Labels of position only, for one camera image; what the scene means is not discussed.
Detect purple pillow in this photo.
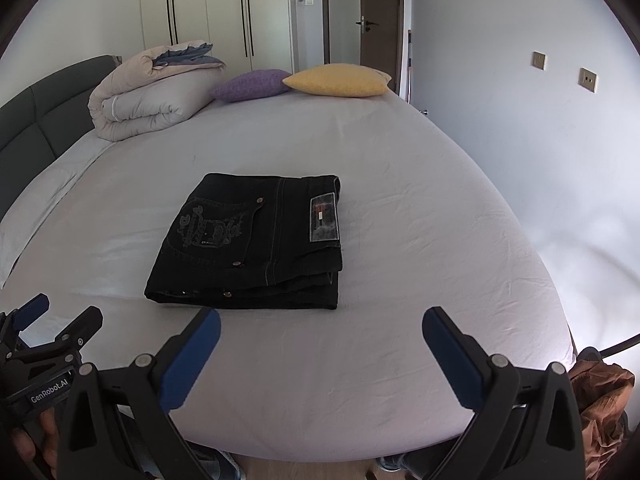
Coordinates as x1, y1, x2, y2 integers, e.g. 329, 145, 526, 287
210, 70, 292, 103

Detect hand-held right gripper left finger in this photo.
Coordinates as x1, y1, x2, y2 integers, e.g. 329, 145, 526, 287
59, 307, 222, 480

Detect brown cloth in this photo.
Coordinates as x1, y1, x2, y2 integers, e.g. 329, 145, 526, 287
570, 347, 636, 480

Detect person's left hand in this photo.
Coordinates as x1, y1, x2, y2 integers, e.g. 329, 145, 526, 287
7, 406, 62, 480

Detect white wardrobe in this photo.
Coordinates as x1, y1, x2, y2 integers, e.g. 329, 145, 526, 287
139, 0, 296, 73

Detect person's left leg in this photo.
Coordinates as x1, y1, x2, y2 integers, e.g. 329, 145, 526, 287
192, 447, 247, 480

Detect yellow pillow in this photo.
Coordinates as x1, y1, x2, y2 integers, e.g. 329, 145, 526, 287
282, 63, 392, 98

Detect dark grey headboard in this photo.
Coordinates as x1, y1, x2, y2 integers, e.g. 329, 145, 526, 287
0, 55, 123, 221

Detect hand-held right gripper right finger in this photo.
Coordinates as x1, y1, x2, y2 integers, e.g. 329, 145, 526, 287
421, 306, 586, 480

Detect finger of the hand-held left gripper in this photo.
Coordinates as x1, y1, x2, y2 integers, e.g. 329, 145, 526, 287
0, 294, 51, 348
20, 306, 104, 366

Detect white bed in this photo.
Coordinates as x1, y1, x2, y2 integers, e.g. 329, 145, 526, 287
0, 92, 576, 463

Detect black pants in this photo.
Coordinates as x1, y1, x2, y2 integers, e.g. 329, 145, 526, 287
144, 173, 343, 311

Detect folded white duvet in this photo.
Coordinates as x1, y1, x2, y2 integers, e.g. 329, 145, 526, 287
88, 41, 227, 142

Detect black curved bar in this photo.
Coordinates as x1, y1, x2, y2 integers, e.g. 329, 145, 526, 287
575, 334, 640, 358

